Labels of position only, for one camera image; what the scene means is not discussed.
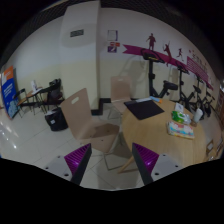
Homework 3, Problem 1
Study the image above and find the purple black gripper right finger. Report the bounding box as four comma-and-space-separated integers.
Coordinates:
132, 143, 159, 185

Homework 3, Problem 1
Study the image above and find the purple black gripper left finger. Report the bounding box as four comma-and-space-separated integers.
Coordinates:
64, 144, 92, 185

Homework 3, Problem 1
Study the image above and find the near beige wooden chair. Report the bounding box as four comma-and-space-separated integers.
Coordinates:
59, 87, 121, 171

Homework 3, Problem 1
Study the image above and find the beige wooden chair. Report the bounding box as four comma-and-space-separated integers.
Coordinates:
111, 76, 131, 116
59, 87, 121, 171

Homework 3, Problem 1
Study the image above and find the round wooden table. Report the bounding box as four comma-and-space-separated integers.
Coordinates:
122, 99, 206, 167

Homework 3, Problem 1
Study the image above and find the black trash bin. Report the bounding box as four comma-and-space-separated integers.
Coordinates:
45, 107, 68, 132

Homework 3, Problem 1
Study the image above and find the black mat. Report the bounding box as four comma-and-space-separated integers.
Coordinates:
125, 100, 164, 120

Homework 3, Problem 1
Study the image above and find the green tissue pack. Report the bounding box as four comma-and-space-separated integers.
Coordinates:
172, 111, 191, 125

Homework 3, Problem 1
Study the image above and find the blue pen case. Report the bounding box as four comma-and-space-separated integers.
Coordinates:
150, 96, 162, 103

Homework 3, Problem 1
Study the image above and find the black office chair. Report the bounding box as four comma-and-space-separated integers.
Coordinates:
47, 78, 63, 105

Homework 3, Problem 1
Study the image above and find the white paper roll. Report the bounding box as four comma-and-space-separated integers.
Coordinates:
193, 108, 203, 123

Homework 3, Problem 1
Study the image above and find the black exercise bike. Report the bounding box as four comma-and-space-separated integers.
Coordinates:
176, 63, 203, 113
140, 48, 179, 100

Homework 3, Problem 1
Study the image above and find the small wooden desk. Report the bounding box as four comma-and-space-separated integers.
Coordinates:
22, 87, 45, 112

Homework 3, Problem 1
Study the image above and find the black folding chair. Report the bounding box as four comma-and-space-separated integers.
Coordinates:
13, 88, 28, 111

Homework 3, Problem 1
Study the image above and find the far beige wooden chair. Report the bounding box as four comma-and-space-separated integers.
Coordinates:
111, 76, 131, 116

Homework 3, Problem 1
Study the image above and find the blue orange banner stand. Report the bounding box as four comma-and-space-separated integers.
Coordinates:
1, 66, 18, 119

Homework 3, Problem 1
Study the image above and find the purple wall poster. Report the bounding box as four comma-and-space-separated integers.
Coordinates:
107, 46, 117, 53

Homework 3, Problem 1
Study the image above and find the white wall poster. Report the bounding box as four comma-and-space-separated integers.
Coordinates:
107, 30, 118, 41

